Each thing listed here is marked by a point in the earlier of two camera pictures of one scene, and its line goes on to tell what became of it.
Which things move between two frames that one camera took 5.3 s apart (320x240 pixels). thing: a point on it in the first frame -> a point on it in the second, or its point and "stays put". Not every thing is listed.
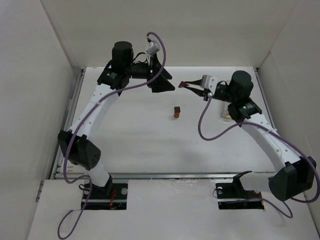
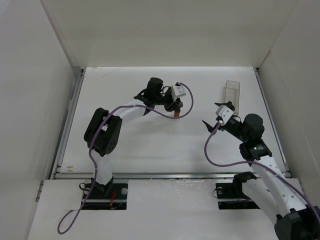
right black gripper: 207,89 -> 218,120
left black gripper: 153,71 -> 172,105
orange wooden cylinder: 176,114 stays put
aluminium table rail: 166,175 stays put
